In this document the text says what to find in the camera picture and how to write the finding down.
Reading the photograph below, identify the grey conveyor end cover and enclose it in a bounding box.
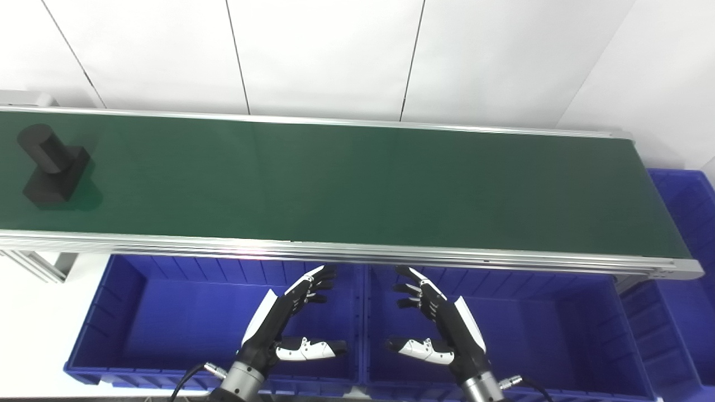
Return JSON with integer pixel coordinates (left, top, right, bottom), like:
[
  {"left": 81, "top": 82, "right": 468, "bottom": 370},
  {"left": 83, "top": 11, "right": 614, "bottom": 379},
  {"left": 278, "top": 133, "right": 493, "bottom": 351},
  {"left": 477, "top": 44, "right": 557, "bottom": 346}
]
[{"left": 0, "top": 89, "right": 58, "bottom": 108}]

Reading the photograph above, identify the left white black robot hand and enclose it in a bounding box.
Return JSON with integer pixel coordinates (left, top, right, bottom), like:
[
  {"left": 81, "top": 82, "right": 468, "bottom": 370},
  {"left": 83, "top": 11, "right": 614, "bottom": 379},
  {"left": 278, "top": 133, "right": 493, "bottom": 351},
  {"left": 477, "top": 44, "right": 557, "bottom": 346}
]
[{"left": 237, "top": 265, "right": 347, "bottom": 375}]

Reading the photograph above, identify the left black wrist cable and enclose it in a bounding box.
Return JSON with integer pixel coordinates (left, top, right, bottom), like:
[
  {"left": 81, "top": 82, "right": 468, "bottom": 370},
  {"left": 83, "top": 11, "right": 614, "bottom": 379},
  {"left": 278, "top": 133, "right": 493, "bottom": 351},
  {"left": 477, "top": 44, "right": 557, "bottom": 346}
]
[{"left": 169, "top": 362, "right": 227, "bottom": 402}]

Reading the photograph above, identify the black cylinder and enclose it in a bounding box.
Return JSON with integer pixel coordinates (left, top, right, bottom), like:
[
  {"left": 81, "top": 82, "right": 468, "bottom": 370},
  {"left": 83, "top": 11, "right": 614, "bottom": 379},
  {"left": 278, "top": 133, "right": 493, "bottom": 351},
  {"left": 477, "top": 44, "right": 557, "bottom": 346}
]
[{"left": 17, "top": 124, "right": 91, "bottom": 205}]

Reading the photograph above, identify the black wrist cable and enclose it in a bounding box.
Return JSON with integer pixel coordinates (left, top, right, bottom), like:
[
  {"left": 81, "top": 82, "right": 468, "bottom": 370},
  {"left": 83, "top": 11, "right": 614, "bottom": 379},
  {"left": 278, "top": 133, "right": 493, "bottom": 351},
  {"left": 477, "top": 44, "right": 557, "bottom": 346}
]
[
  {"left": 499, "top": 375, "right": 554, "bottom": 402},
  {"left": 169, "top": 362, "right": 227, "bottom": 402}
]

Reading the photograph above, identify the aluminium conveyor leg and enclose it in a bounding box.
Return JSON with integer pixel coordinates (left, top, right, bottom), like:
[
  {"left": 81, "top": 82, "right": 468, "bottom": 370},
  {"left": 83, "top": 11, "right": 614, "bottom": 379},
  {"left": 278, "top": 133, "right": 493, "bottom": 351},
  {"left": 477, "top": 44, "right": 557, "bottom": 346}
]
[
  {"left": 0, "top": 250, "right": 79, "bottom": 284},
  {"left": 612, "top": 274, "right": 655, "bottom": 294}
]

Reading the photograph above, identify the green conveyor belt aluminium frame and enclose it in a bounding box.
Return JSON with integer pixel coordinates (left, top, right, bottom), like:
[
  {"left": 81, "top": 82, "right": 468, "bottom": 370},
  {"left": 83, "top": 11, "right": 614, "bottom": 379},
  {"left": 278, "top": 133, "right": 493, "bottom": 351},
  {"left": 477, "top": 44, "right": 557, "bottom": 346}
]
[{"left": 0, "top": 105, "right": 704, "bottom": 281}]

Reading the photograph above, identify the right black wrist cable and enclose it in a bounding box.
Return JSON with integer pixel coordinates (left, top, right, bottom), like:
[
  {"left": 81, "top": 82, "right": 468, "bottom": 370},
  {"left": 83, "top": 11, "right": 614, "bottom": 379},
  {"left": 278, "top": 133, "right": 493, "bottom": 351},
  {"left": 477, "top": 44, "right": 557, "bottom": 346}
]
[{"left": 499, "top": 375, "right": 554, "bottom": 402}]

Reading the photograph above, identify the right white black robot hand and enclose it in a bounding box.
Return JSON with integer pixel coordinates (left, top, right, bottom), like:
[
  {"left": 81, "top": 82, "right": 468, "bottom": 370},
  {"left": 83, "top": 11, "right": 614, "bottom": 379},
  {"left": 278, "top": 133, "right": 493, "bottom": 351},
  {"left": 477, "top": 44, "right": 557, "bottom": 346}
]
[{"left": 385, "top": 265, "right": 492, "bottom": 386}]

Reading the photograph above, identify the blue plastic bin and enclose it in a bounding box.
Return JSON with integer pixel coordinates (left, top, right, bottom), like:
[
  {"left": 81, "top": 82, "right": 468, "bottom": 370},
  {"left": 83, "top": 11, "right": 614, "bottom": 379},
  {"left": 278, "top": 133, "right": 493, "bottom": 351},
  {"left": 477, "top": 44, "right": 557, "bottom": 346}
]
[
  {"left": 360, "top": 262, "right": 661, "bottom": 402},
  {"left": 63, "top": 254, "right": 367, "bottom": 398},
  {"left": 619, "top": 169, "right": 715, "bottom": 393}
]

